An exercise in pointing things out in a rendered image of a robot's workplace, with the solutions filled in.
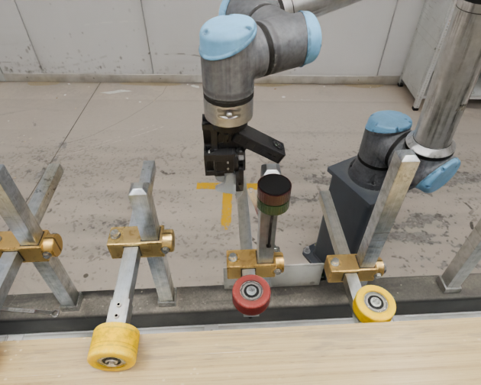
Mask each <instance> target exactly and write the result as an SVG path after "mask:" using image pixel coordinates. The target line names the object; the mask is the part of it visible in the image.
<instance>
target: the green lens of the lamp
mask: <svg viewBox="0 0 481 385"><path fill-rule="evenodd" d="M289 202H290V199H289V201H288V202H286V203H285V204H283V205H279V206H270V205H266V204H264V203H263V202H261V201H260V200H259V198H258V196H257V208H258V209H259V210H260V211H261V212H262V213H264V214H267V215H281V214H283V213H285V212H286V211H287V210H288V208H289Z"/></svg>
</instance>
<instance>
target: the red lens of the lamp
mask: <svg viewBox="0 0 481 385"><path fill-rule="evenodd" d="M271 174H276V173H271ZM267 175H270V174H267ZM267 175H265V176H267ZM277 175H280V174H277ZM265 176H262V177H261V178H260V179H259V180H258V183H257V196H258V198H259V200H260V201H261V202H263V203H265V204H267V205H274V206H276V205H283V204H285V203H286V202H288V201H289V199H290V196H291V190H292V184H291V182H290V180H289V179H288V178H287V177H286V179H287V180H288V181H289V182H290V185H291V187H290V190H289V191H288V192H287V193H286V194H284V195H283V194H282V195H279V196H270V195H269V194H268V195H267V194H266V193H265V192H263V191H261V189H260V186H259V181H260V180H261V179H262V178H263V177H265ZM280 176H282V175H280ZM284 177H285V176H284Z"/></svg>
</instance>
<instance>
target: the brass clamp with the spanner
mask: <svg viewBox="0 0 481 385"><path fill-rule="evenodd" d="M230 253H235V254H236V255H237V260H236V261H235V262H231V261H229V259H228V257H229V256H230ZM243 269H255V275H257V276H260V277H274V276H275V275H280V274H281V273H283V272H284V257H283V253H282V252H275V251H274V254H273V262H272V263H260V264H258V261H257V249H248V250H229V251H227V274H228V279H239V278H240V277H242V270H243Z"/></svg>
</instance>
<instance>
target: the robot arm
mask: <svg viewBox="0 0 481 385"><path fill-rule="evenodd" d="M359 1H362V0H223V1H222V3H221V6H220V8H219V13H218V16H217V17H214V18H212V19H210V20H208V21H206V22H205V23H204V24H203V25H202V27H201V29H200V32H199V54H200V57H201V67H202V87H203V100H204V110H205V114H202V130H203V138H204V161H205V175H206V176H215V179H216V180H217V181H219V182H223V183H219V184H218V185H216V186H215V189H216V191H218V192H220V193H230V194H234V195H235V199H239V197H240V196H241V195H242V193H243V190H244V170H245V168H246V158H245V150H246V149H248V150H251V151H253V152H254V153H256V154H259V155H261V156H263V157H265V158H267V159H269V160H271V161H273V162H275V163H280V161H281V160H282V159H283V158H284V156H285V155H286V152H285V148H284V144H283V143H282V142H280V141H278V140H276V139H274V138H272V137H270V136H269V135H267V134H264V133H263V132H261V131H258V130H257V129H255V128H252V127H251V126H249V125H247V123H248V121H250V120H251V118H252V117H253V92H254V80H255V79H258V78H261V77H264V76H268V75H272V74H274V73H280V72H282V71H286V70H290V69H293V68H296V67H303V66H304V65H306V64H309V63H312V62H313V61H315V59H316V58H317V57H318V55H319V53H320V50H321V42H322V35H321V26H320V24H319V22H318V19H317V18H318V17H320V16H322V15H326V14H328V13H330V12H333V11H336V10H338V9H340V8H344V7H346V6H348V5H352V4H354V3H356V2H359ZM480 73H481V0H457V3H456V5H455V8H454V13H453V15H452V18H451V20H450V24H449V27H448V29H447V33H446V37H445V39H444V43H443V46H442V48H441V52H440V55H439V57H438V61H437V65H436V67H435V70H434V74H433V76H432V79H431V84H430V86H429V89H428V93H427V95H426V98H425V102H424V104H423V107H422V110H421V114H420V117H419V119H418V123H417V126H416V129H415V130H414V131H412V130H411V127H412V119H411V118H410V117H409V116H407V115H406V114H402V112H397V111H392V110H386V111H379V112H375V113H373V114H372V115H371V116H370V117H369V119H368V121H367V123H366V126H365V130H364V133H363V138H362V141H361V144H360V149H359V152H358V155H357V156H356V157H355V158H354V159H353V160H352V162H351V163H350V166H349V169H348V175H349V177H350V178H351V180H352V181H353V182H354V183H356V184H357V185H358V186H361V187H363V188H364V189H369V190H374V191H380V190H381V187H382V185H383V181H384V179H385V177H386V173H387V171H388V169H389V165H390V163H391V160H392V156H393V154H394V152H395V150H408V149H412V150H413V151H414V152H415V154H416V155H417V157H418V159H419V160H420V164H419V165H418V169H417V170H416V173H415V175H414V177H413V180H412V182H411V184H412V185H413V186H414V187H415V188H416V189H420V190H421V191H422V192H424V193H432V192H434V191H436V190H438V189H440V188H441V187H442V186H443V185H444V184H445V183H447V182H448V181H449V180H450V179H451V178H452V177H453V175H454V174H455V173H456V172H457V170H458V169H459V167H460V163H461V162H460V160H459V159H458V157H455V156H454V151H455V150H456V143H455V141H454V139H453V137H454V134H455V132H456V129H457V127H458V124H459V123H460V119H461V118H462V116H463V113H464V110H465V108H466V105H467V103H468V101H469V99H470V96H471V94H472V92H473V89H474V87H475V85H476V82H477V80H478V78H479V75H480ZM368 167H369V168H368Z"/></svg>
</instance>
